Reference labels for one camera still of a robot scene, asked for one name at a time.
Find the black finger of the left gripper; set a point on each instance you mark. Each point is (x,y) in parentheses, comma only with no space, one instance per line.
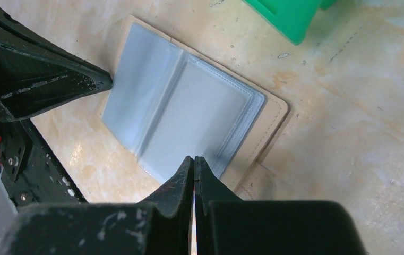
(37,76)

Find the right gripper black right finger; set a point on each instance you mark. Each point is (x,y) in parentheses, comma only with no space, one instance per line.
(227,224)

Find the green plastic bin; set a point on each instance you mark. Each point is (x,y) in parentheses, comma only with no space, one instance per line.
(289,17)

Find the beige leather card holder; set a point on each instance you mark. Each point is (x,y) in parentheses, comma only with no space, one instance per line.
(169,101)

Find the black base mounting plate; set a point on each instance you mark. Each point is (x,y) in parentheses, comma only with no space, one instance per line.
(29,170)

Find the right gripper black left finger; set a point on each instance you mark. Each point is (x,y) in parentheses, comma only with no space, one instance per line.
(159,224)

